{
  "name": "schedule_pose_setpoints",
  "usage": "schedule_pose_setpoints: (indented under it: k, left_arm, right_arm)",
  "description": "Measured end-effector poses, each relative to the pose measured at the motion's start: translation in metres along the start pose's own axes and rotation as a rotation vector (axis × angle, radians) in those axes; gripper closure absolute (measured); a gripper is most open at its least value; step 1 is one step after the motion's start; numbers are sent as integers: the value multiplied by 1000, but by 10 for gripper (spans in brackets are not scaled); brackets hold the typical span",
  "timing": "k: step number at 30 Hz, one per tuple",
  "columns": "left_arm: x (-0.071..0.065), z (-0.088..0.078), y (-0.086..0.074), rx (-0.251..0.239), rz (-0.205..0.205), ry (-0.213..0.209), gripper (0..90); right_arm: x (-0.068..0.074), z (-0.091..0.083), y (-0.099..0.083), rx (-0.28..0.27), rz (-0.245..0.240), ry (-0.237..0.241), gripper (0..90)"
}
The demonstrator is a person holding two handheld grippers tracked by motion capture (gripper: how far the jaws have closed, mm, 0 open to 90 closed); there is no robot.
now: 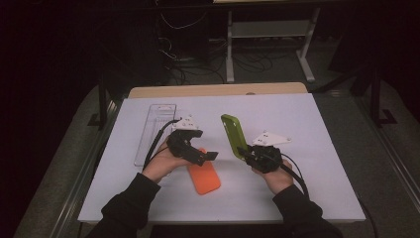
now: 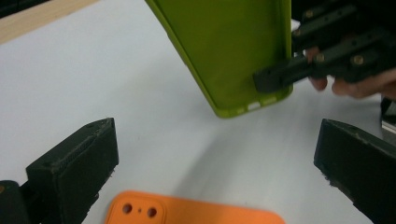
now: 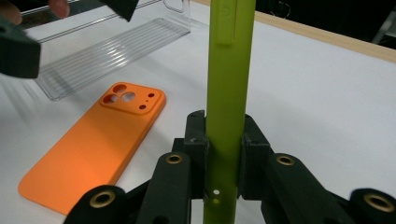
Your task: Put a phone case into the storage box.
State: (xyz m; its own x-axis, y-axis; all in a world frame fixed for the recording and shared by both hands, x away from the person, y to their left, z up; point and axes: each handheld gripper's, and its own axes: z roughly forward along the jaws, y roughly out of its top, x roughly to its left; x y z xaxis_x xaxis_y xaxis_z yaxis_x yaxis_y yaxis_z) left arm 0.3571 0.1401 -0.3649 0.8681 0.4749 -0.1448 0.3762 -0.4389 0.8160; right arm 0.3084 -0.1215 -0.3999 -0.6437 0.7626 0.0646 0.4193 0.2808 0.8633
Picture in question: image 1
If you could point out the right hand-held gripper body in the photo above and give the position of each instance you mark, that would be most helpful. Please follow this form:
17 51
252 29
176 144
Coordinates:
265 158

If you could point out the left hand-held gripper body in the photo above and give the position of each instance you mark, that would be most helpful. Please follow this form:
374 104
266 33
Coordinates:
181 147

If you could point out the green cartoon phone case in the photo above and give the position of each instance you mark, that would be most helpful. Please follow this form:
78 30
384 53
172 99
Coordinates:
235 135

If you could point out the orange phone case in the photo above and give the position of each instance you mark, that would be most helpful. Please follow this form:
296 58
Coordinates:
205 180

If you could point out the clear plastic tray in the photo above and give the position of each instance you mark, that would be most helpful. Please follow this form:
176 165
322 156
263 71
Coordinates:
155 132

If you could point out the person's right hand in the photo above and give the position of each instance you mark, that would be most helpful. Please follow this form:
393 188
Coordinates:
277 181

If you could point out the person's left hand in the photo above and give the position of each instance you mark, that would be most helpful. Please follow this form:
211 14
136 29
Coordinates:
161 165

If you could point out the light wooden table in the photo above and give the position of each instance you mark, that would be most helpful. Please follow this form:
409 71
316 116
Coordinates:
214 90

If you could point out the black metal stand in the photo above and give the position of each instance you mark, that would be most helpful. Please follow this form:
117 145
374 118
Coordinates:
375 95
102 99

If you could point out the grey metal rail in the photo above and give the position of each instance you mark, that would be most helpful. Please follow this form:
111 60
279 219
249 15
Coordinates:
82 185
396 162

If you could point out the white metal desk frame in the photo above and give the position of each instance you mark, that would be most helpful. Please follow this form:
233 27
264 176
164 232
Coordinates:
270 29

